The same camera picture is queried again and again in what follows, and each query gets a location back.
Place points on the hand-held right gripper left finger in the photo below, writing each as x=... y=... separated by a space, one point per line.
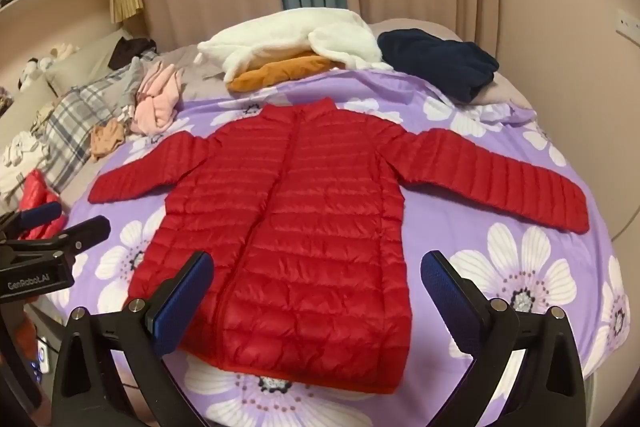
x=182 y=302

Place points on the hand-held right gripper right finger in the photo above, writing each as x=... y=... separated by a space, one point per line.
x=445 y=297

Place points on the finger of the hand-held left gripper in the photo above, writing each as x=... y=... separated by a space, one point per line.
x=42 y=212
x=82 y=231

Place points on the small red puffer jacket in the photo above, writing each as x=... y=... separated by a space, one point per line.
x=36 y=197

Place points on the white crumpled cloth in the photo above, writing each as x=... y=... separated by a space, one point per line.
x=20 y=154

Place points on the tan cloth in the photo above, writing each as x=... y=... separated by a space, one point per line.
x=107 y=139

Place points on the grey plaid cloth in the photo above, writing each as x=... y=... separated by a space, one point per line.
x=80 y=117

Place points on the purple floral blanket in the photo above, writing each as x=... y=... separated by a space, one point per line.
x=500 y=207

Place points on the white plush toy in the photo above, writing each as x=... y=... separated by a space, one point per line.
x=42 y=62

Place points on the pink garment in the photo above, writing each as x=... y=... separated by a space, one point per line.
x=160 y=99

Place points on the cream headboard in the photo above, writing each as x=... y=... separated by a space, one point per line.
x=85 y=54

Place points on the dark brown cloth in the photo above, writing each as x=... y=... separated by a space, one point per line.
x=131 y=51

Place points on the beige bed sheet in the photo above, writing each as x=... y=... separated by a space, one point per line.
x=195 y=62

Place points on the navy blue garment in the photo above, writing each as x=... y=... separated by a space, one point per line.
x=440 y=57

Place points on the orange garment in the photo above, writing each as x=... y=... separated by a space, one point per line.
x=280 y=72

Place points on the white fleece garment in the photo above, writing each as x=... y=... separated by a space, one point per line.
x=300 y=34

